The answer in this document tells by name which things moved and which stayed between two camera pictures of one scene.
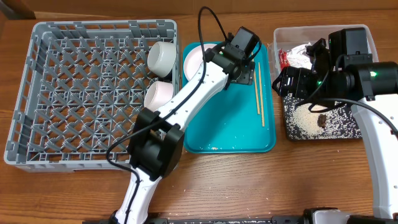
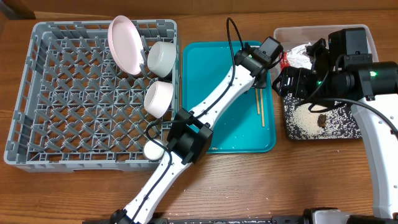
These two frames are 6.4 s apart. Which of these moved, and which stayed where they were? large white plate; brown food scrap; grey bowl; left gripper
Moved: large white plate; left gripper
Stayed: brown food scrap; grey bowl
